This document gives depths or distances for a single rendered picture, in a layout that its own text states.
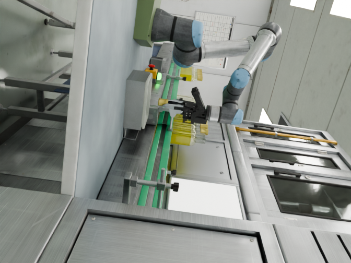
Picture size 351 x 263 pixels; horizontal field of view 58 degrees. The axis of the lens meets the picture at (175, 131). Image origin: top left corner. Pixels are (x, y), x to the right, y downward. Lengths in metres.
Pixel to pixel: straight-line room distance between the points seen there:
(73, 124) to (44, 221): 0.22
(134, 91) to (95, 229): 0.74
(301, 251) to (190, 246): 0.25
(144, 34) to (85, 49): 0.65
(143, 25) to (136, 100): 0.31
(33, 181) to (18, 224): 0.80
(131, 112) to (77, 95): 0.63
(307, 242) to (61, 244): 0.54
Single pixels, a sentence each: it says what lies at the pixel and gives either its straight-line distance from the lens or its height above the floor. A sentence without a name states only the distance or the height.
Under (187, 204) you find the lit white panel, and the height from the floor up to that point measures 1.07.
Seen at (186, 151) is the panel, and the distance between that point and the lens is 1.80.
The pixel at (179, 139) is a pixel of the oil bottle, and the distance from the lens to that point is 1.62.
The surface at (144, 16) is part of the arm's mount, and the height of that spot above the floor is 0.79.
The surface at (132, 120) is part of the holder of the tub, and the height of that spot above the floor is 0.79.
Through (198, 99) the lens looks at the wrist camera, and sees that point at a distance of 1.43.
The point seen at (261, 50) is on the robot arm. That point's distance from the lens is 1.54.
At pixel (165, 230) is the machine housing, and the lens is 0.76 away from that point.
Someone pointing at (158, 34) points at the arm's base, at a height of 0.84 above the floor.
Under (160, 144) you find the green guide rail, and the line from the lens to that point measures 1.47.
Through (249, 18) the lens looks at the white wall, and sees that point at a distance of 7.58.
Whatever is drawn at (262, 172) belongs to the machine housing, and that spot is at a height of 1.49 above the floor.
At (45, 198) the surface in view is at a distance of 0.83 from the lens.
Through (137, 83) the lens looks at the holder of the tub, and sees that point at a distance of 1.34.
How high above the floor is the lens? 0.97
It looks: 1 degrees up
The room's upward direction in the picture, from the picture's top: 98 degrees clockwise
